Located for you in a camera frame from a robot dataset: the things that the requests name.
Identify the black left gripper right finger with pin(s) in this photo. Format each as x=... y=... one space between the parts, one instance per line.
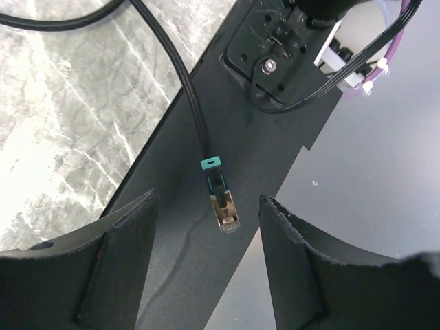
x=317 y=281

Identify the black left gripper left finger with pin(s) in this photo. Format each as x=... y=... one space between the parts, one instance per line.
x=91 y=278

